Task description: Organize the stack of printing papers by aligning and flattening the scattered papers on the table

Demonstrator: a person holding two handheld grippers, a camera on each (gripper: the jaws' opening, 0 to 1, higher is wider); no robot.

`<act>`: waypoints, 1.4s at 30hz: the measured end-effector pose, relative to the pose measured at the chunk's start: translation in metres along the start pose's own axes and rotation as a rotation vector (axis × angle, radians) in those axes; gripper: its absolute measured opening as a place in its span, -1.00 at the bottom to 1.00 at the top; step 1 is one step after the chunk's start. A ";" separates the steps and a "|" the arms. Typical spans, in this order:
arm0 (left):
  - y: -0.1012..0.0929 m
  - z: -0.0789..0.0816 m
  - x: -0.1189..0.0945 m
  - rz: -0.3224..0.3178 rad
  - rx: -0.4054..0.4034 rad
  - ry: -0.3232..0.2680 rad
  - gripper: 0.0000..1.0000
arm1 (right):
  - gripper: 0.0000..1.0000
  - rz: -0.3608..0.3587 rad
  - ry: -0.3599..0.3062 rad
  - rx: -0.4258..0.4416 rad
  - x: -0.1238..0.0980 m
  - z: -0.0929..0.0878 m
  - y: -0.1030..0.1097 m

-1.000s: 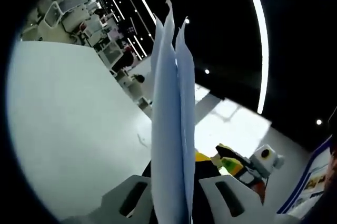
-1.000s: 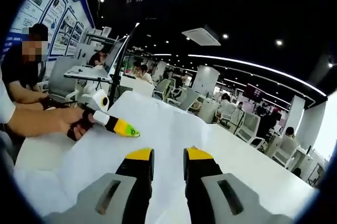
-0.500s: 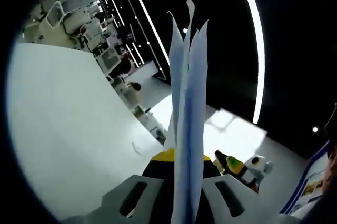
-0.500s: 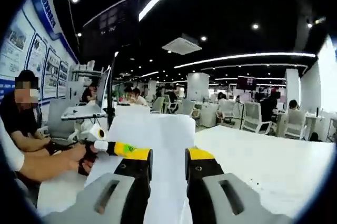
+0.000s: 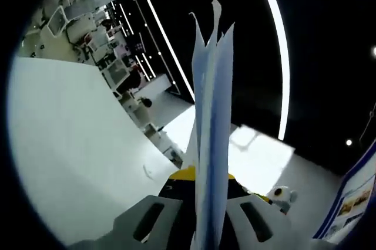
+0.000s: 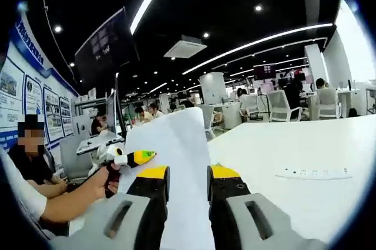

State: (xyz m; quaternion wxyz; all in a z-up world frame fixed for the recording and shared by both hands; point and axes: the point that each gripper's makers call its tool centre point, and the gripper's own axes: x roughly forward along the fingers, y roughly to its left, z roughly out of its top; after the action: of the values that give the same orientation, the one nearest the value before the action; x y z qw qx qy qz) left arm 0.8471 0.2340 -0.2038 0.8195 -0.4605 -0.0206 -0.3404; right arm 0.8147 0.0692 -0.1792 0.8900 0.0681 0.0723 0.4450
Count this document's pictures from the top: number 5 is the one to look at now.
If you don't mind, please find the long ceiling light strip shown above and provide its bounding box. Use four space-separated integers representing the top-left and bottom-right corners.
254 0 291 141
132 0 195 101

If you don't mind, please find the blue white wall poster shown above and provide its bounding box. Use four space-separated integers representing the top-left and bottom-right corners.
313 150 376 241

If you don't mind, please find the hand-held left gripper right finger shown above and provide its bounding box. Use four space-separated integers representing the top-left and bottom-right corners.
225 173 292 250

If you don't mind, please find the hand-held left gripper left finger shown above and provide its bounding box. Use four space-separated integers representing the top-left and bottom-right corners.
113 166 197 250

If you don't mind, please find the white office chair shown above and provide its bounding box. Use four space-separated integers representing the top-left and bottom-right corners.
129 91 151 124
104 58 130 92

